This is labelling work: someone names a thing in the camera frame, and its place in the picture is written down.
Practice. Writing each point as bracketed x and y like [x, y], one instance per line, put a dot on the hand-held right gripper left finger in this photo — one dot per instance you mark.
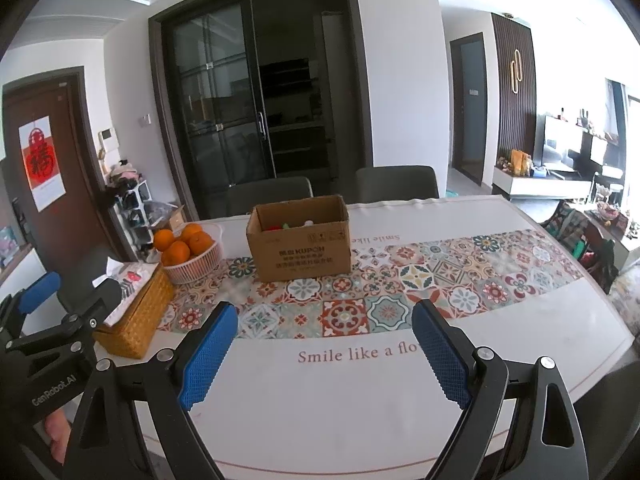
[210, 355]

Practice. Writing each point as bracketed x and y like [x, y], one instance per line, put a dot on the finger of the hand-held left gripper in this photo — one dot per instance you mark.
[40, 292]
[105, 295]

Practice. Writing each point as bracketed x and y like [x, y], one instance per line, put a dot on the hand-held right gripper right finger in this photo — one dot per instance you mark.
[440, 355]

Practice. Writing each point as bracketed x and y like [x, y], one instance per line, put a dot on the brown cardboard box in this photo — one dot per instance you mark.
[300, 255]

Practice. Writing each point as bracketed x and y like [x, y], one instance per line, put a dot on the red fluffy plush toy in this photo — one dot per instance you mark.
[273, 227]

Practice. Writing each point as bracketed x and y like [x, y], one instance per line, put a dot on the person's left hand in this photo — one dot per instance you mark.
[57, 432]

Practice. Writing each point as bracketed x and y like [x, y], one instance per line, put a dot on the white tissue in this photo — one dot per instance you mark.
[115, 266]

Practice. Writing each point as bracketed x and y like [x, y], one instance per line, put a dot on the printed cloth tissue cover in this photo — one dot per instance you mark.
[135, 285]

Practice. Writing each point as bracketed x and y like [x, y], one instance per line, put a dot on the dark grey chair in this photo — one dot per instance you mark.
[395, 182]
[82, 270]
[270, 195]

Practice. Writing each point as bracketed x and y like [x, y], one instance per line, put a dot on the woven straw tissue box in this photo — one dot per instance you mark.
[140, 320]

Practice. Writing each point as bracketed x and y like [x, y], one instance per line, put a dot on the orange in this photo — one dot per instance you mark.
[163, 240]
[191, 231]
[176, 253]
[201, 244]

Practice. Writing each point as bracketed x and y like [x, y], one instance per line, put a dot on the white plastic fruit basket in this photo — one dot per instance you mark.
[200, 266]

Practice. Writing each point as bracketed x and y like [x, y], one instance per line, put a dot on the white shoe rack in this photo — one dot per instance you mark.
[132, 205]

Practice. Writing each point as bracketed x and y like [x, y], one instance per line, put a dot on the small wooden box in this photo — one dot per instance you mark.
[177, 220]

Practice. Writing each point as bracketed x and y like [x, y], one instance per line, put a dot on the floral patterned table mat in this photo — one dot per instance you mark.
[350, 410]

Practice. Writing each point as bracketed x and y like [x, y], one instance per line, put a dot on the brown entrance door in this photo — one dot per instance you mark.
[75, 160]

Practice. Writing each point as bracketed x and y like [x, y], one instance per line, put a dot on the white intercom panel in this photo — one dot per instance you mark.
[107, 137]

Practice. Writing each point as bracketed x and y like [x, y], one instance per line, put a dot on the patterned fabric bag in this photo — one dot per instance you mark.
[565, 225]

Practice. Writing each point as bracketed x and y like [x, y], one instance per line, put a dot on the white media cabinet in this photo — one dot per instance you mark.
[540, 187]

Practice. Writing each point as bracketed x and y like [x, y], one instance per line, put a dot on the orange gift bags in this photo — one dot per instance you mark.
[521, 162]

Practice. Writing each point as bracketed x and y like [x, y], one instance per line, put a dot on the dark glass sliding door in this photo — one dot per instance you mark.
[215, 110]

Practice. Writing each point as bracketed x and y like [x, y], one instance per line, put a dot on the dark corridor door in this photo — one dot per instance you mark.
[470, 110]

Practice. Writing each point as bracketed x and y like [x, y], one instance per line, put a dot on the red and white wall calendar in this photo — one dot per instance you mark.
[40, 160]

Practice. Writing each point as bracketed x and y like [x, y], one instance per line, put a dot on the slatted wood wall panel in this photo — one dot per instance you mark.
[500, 110]

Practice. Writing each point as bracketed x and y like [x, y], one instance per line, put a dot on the gold wall lamp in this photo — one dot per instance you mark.
[515, 72]

